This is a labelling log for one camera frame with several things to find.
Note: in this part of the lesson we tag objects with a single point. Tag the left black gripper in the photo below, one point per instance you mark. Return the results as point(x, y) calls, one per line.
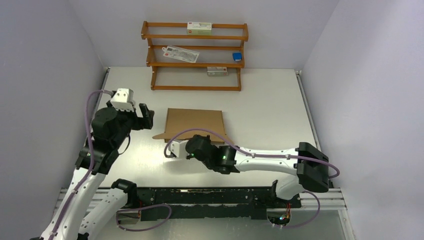
point(147, 114)

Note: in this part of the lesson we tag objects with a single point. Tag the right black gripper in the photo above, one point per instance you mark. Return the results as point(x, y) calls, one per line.
point(206, 137)

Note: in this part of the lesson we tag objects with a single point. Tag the brown cardboard box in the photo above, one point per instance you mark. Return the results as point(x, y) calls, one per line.
point(195, 120)

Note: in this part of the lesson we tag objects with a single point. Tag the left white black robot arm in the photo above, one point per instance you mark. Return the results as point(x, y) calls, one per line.
point(72, 221)

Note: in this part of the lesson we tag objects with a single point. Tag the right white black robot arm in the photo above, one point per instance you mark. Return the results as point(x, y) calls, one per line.
point(306, 167)

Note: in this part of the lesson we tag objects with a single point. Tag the small white red box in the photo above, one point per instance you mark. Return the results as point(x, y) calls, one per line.
point(215, 71)

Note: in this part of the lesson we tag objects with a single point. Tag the white green box top shelf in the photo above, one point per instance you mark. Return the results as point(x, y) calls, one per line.
point(199, 28)

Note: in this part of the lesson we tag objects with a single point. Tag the wooden three-tier shelf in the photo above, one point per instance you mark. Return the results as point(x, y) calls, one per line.
point(172, 45)

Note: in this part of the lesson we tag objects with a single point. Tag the clear plastic blister package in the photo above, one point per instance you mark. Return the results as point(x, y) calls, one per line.
point(181, 54)

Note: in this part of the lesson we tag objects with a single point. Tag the small blue object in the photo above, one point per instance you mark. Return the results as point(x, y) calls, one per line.
point(237, 56)

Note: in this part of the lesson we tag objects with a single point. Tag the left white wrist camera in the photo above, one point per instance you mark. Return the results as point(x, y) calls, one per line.
point(122, 100)

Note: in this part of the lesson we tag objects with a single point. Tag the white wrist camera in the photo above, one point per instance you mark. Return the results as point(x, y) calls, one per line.
point(122, 100)
point(177, 149)

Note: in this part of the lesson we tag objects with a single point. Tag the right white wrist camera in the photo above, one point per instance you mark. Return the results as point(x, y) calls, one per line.
point(177, 149)

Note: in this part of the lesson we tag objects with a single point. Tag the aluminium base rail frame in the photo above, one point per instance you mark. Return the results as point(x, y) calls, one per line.
point(235, 202)

